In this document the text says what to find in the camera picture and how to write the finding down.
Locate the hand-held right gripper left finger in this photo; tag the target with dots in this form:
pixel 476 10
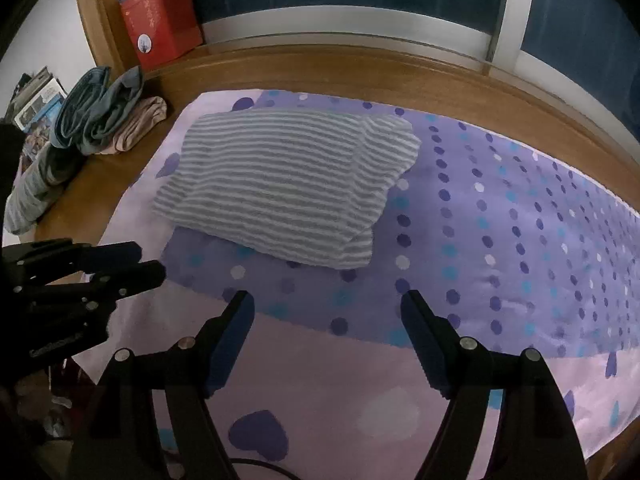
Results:
pixel 232 345

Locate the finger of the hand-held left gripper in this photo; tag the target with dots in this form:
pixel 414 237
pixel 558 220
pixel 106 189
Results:
pixel 140 277
pixel 110 255

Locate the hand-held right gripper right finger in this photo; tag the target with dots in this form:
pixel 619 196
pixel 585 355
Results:
pixel 422 345

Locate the folded patterned grey garment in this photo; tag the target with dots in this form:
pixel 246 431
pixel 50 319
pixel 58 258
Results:
pixel 40 185

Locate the folded pink garment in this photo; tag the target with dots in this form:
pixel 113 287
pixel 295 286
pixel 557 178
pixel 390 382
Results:
pixel 140 125

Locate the folded blue jeans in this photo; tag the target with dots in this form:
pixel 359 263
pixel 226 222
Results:
pixel 95 110

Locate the purple dotted bed sheet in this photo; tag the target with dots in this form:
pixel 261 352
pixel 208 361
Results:
pixel 500 220

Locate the stack of magazines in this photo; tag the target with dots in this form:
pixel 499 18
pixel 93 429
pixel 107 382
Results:
pixel 35 100

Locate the red box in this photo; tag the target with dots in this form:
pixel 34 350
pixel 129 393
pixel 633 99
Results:
pixel 160 25

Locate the wooden bed headboard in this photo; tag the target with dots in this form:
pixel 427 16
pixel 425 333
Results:
pixel 350 67

